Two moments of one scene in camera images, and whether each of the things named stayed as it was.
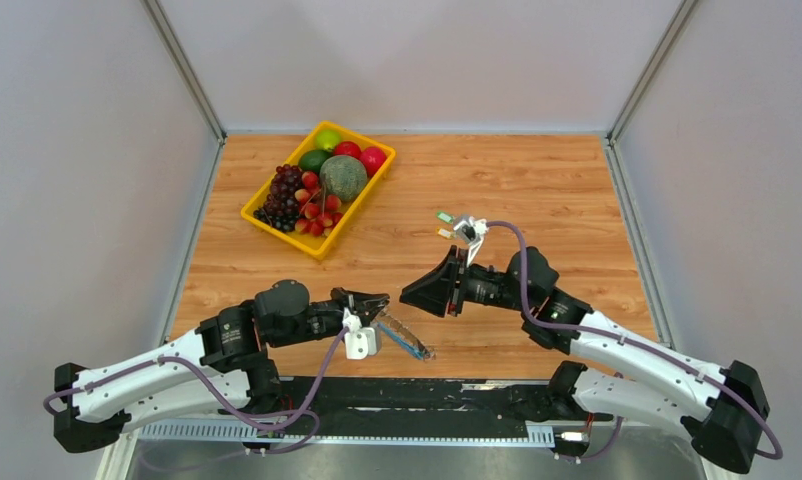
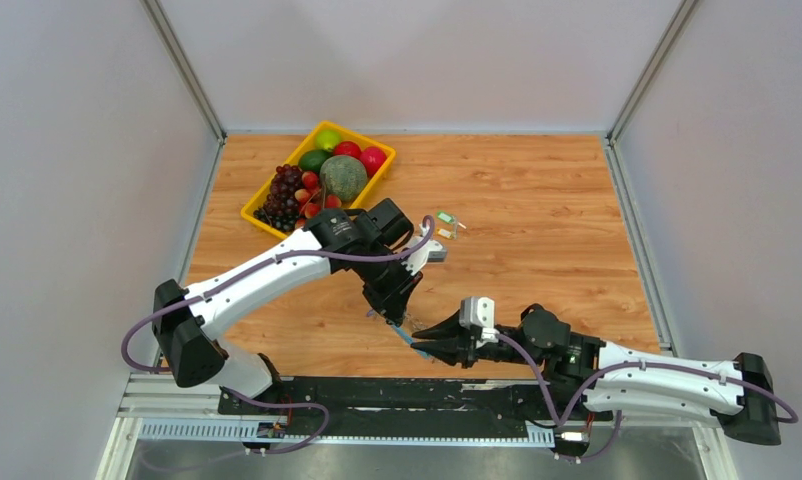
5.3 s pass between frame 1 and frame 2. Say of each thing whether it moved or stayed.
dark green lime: stayed
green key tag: stayed
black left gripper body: moved
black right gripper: moved
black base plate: stayed
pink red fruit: stayed
